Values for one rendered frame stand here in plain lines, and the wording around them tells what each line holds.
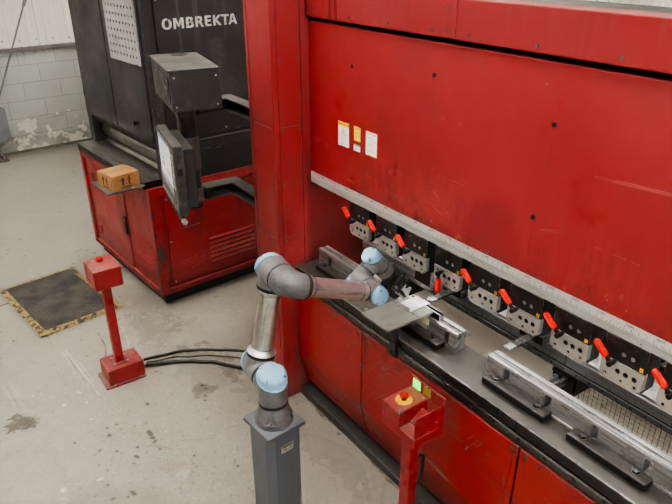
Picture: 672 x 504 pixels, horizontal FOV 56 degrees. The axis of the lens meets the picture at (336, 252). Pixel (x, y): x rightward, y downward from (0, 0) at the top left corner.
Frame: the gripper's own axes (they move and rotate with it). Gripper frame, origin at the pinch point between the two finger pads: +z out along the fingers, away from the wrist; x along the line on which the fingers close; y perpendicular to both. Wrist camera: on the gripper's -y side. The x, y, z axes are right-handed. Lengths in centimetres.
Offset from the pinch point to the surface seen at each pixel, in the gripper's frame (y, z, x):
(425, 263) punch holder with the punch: 16.2, -10.5, -5.9
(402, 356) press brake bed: -20.1, 16.4, -6.1
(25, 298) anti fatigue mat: -156, 4, 300
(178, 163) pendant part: -15, -74, 101
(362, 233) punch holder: 14.6, -8.8, 38.4
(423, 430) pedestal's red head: -39, 8, -43
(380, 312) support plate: -11.5, -3.3, 3.1
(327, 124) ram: 45, -44, 68
